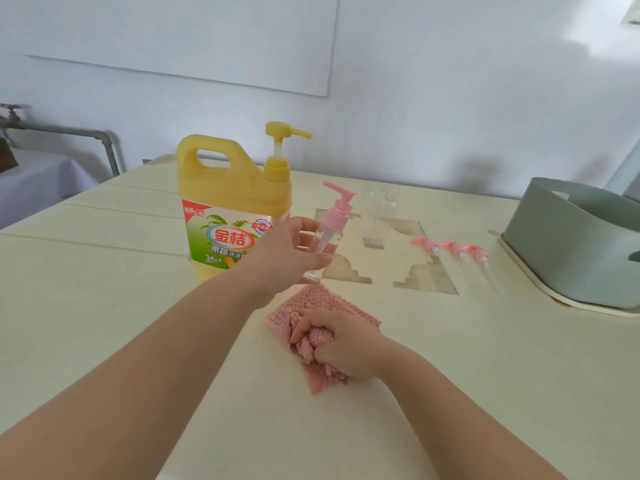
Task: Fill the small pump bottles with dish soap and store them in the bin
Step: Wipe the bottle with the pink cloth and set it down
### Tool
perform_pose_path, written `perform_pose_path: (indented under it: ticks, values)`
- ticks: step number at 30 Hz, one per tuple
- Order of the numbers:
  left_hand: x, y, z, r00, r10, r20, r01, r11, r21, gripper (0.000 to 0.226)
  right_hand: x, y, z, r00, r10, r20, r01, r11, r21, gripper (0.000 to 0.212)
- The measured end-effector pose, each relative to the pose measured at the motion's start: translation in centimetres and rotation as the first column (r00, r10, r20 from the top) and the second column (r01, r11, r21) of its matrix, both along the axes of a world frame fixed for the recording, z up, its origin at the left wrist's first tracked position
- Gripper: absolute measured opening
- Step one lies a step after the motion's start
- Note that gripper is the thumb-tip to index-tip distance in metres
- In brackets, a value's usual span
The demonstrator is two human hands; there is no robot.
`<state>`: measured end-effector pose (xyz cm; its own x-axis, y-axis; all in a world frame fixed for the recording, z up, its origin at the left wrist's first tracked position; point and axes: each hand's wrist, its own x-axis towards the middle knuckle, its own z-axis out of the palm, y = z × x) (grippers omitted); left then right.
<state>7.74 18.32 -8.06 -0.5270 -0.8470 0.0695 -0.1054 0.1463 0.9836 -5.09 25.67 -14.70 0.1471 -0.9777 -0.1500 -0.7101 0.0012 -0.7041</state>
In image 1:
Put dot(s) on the white door frame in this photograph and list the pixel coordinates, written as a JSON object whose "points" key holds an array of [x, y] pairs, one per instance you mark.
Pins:
{"points": [[625, 174]]}

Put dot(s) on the pink textured cloth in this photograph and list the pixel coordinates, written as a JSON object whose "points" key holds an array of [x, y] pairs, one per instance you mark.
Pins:
{"points": [[320, 299]]}

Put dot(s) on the person's right hand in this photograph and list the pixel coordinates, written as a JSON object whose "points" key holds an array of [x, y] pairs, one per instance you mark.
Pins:
{"points": [[350, 349]]}

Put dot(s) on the white wall board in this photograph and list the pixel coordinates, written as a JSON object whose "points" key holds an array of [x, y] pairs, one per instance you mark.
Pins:
{"points": [[200, 34]]}

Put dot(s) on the white wall switch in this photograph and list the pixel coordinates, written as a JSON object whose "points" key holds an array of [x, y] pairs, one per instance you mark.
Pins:
{"points": [[632, 14]]}

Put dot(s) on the white tablecloth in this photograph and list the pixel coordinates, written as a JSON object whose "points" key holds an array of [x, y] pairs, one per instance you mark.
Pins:
{"points": [[35, 184]]}

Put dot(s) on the pink pump dispenser head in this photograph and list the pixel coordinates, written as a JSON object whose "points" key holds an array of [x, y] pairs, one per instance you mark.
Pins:
{"points": [[422, 243], [474, 250], [450, 247], [332, 217]]}

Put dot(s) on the person's left forearm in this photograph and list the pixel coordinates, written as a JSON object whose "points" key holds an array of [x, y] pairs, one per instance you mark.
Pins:
{"points": [[115, 384]]}

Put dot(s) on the grey metal pipe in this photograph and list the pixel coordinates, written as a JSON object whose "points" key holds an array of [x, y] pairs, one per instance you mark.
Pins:
{"points": [[75, 130]]}

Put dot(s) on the person's left hand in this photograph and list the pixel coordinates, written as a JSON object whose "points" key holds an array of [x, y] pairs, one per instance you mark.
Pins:
{"points": [[285, 259]]}

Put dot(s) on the grey-green plastic basket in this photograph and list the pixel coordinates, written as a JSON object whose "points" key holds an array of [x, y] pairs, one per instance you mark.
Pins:
{"points": [[565, 249]]}

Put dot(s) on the red pipe valve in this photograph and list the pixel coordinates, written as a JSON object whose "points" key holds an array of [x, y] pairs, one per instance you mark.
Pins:
{"points": [[10, 112]]}

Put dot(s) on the yellow detergent jug with pump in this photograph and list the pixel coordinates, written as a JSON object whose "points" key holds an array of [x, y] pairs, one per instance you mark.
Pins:
{"points": [[225, 194]]}

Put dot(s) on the person's right forearm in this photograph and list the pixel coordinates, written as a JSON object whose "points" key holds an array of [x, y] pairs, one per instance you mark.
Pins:
{"points": [[465, 419]]}

